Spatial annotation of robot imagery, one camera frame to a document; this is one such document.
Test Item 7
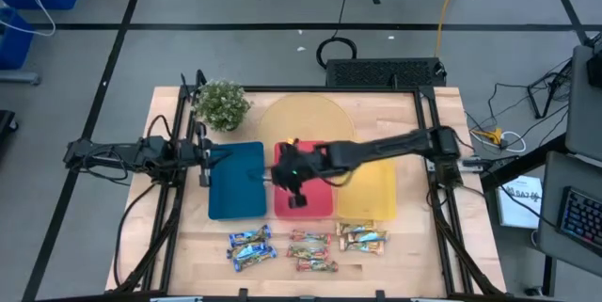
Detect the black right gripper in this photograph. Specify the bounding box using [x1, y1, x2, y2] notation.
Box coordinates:
[261, 144, 333, 193]

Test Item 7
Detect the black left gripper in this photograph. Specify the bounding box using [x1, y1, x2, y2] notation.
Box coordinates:
[181, 122, 234, 188]

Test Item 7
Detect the blue wrapper granola bar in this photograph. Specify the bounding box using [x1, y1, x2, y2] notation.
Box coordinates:
[232, 246, 277, 273]
[227, 241, 269, 260]
[229, 225, 273, 248]

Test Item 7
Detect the red green wrapper granola bar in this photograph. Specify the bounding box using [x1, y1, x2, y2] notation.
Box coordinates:
[289, 230, 332, 246]
[285, 244, 330, 261]

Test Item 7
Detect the Quaker oats snack bag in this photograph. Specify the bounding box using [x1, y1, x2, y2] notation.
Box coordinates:
[295, 258, 339, 274]

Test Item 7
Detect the blue plastic bin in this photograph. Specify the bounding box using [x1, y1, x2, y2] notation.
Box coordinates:
[208, 141, 268, 221]

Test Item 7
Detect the red translucent plastic bin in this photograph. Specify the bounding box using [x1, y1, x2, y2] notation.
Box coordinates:
[274, 140, 335, 219]

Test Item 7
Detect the potted green plant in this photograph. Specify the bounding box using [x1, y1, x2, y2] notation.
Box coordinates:
[193, 79, 253, 133]

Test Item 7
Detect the round woven tan placemat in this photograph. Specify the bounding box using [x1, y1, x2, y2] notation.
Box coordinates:
[257, 93, 356, 152]

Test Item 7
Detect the yellow translucent plastic bin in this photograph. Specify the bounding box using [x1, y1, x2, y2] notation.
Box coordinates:
[336, 158, 398, 222]

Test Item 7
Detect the black computer case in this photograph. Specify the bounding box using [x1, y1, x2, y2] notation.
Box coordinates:
[325, 57, 447, 87]

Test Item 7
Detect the yellow power plug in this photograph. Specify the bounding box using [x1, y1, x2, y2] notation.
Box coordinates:
[472, 127, 504, 146]

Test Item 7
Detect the white printed booklet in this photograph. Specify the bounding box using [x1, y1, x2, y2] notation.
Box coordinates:
[496, 174, 543, 230]

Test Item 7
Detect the black tripod stand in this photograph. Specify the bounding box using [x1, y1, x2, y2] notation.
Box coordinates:
[526, 59, 573, 119]

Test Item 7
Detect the grey desk top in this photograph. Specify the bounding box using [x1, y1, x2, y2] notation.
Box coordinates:
[538, 151, 602, 275]
[563, 45, 602, 162]

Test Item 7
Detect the backlit black keyboard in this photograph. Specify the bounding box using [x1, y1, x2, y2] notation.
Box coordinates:
[557, 186, 602, 256]

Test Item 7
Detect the coiled black cable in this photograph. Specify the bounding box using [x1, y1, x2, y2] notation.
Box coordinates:
[315, 37, 358, 71]

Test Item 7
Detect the thin white cable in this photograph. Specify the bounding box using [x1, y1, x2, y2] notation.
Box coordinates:
[0, 0, 56, 39]

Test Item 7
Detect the yellow cable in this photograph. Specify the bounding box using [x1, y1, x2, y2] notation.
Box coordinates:
[433, 0, 466, 58]

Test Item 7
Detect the looped white cable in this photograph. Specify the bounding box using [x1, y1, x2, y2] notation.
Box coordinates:
[500, 131, 527, 153]

